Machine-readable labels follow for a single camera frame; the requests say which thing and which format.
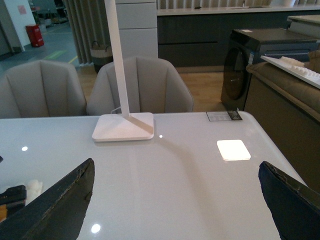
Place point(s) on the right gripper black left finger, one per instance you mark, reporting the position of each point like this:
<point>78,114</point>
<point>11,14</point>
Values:
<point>58,213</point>

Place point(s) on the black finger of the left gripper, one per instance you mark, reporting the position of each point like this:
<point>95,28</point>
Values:
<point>14,198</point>

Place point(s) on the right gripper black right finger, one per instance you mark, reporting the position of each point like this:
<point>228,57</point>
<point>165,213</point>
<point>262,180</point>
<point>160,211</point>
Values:
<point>295,208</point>

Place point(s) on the yellow two-stud block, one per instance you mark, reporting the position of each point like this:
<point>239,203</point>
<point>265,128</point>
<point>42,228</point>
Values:
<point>3,212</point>

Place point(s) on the white studded base plate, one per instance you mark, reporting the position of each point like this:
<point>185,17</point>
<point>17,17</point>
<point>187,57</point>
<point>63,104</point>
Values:
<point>34,189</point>

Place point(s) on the brown sofa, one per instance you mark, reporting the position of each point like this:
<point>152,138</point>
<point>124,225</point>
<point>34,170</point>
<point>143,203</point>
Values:
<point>288,109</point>

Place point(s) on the white desk lamp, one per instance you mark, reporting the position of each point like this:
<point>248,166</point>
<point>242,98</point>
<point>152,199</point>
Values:
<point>125,126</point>

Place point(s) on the beige chair far left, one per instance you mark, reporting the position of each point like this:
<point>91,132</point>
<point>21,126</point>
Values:
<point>41,88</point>

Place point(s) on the black and white label card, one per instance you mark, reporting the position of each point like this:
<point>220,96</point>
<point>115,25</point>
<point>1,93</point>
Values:
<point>230,115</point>

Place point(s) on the white tray with pieces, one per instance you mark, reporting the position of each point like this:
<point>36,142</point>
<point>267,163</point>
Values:
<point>295,68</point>

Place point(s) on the beige chair near lamp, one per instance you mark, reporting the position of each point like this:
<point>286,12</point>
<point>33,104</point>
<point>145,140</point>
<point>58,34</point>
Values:
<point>153,85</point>

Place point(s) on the red bin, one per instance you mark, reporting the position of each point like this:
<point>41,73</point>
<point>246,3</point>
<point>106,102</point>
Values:
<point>35,36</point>

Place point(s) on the grey pleated curtain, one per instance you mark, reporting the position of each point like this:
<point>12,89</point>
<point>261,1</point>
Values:
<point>88,22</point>

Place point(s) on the dark kitchen counter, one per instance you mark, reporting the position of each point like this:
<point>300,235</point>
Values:
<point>200,37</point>

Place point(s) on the white drawer cabinet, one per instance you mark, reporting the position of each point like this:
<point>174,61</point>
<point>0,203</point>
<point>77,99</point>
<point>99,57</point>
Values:
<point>137,22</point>

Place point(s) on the woven basket with handles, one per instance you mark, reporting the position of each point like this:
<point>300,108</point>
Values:
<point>100,55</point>

